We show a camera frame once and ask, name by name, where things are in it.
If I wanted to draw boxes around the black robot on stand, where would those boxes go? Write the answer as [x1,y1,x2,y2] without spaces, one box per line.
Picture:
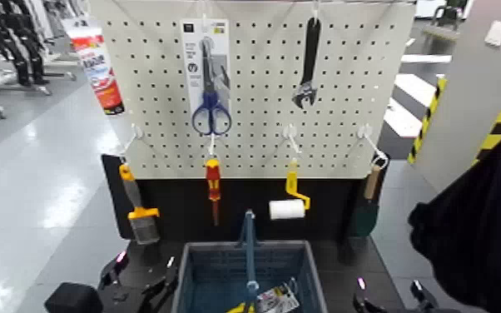
[0,0,51,87]

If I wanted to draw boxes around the red white sealant cartridge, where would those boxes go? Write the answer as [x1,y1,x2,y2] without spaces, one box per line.
[62,17,126,117]

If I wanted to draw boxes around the white wall switch plate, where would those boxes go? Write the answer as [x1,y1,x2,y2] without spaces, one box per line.
[484,19,501,47]

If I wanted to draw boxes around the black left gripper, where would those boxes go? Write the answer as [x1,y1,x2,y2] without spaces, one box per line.
[98,250,178,313]

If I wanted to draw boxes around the yellow black hand tool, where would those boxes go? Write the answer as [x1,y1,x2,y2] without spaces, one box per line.
[226,301,255,313]

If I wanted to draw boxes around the blue scissors on package card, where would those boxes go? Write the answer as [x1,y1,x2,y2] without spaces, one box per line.
[181,17,233,137]

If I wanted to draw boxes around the dark navy cloth mass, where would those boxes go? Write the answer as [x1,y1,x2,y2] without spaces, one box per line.
[407,136,501,313]

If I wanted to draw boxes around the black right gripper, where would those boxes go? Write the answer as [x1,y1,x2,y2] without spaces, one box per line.
[353,277,461,313]

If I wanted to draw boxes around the grey chair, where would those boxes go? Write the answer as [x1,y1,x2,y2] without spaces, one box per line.
[420,0,474,43]

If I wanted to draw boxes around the yellow handled paint roller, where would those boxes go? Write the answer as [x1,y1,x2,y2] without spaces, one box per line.
[268,157,312,221]

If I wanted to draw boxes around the wooden handled green trowel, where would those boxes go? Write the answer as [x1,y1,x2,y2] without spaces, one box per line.
[348,157,387,238]

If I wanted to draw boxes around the long yellow black hazard strip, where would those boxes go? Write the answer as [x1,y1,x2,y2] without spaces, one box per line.
[407,75,448,166]

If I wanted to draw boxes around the printed packaged item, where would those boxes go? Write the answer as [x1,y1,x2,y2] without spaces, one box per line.
[256,281,300,313]

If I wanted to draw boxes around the blue grey plastic crate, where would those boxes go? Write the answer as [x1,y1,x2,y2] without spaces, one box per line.
[171,240,329,313]

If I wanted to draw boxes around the white stand frame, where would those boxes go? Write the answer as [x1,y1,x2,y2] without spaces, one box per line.
[0,19,78,97]

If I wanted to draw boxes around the black adjustable wrench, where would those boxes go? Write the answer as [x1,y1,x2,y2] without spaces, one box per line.
[291,16,322,110]

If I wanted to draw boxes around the yellow handled flat brush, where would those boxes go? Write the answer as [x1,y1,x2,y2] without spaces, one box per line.
[118,162,162,245]

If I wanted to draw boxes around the black back panel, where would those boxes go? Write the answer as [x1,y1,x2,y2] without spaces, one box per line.
[101,153,391,242]

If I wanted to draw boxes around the red yellow screwdriver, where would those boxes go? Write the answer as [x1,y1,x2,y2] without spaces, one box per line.
[205,157,222,227]

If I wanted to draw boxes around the white perforated pegboard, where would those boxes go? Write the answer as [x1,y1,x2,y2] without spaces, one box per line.
[88,0,417,179]

